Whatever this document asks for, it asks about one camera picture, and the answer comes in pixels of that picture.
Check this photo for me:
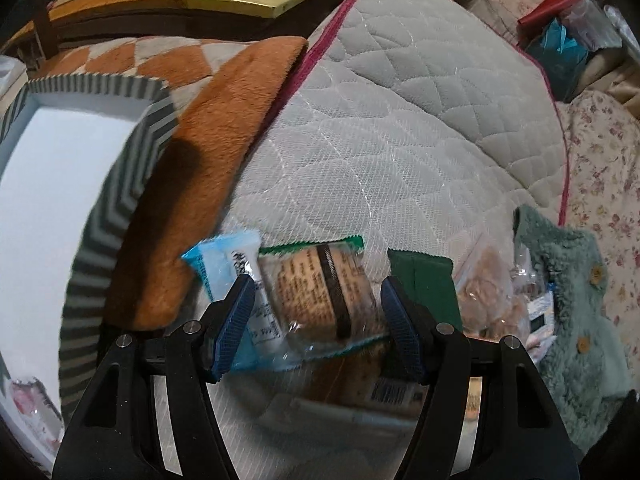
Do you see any clear green-edged cookie packet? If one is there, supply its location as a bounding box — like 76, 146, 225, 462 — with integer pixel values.
257, 237, 391, 361

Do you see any teal fleece jacket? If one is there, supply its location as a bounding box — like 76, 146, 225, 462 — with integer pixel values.
512, 205, 636, 453

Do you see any floral blanket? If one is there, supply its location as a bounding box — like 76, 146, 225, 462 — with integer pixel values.
475, 0, 640, 321

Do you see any orange checkered plush blanket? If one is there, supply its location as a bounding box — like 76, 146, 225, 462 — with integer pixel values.
45, 36, 308, 331

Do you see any teal bag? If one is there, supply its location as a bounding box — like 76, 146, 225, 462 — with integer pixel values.
525, 17, 591, 101

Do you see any clear plastic bag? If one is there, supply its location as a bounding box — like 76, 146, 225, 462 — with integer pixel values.
560, 0, 640, 53

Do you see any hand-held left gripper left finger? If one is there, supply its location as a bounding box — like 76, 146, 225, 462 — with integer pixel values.
51, 274, 258, 480

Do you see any white pink snack packet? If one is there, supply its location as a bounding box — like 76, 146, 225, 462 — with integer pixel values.
527, 282, 558, 361

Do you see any grey quilted mat pink trim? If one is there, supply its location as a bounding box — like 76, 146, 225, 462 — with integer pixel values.
105, 0, 573, 480

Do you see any blue white snack packet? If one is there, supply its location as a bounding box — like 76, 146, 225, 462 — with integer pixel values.
181, 230, 301, 371

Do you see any grey striped storage box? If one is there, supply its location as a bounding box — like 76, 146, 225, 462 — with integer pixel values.
0, 74, 178, 461

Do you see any clear packet round brown cookie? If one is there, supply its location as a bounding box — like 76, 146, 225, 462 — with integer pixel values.
452, 235, 526, 341

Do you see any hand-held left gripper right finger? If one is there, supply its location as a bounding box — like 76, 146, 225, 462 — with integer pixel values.
380, 275, 581, 480

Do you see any clear packet brown snack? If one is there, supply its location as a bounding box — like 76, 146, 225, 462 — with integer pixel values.
512, 247, 546, 346

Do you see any dark green snack packet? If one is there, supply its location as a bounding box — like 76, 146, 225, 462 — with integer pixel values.
387, 249, 463, 336

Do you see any barcode snack packet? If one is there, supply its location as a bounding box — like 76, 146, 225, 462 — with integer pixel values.
295, 355, 426, 411

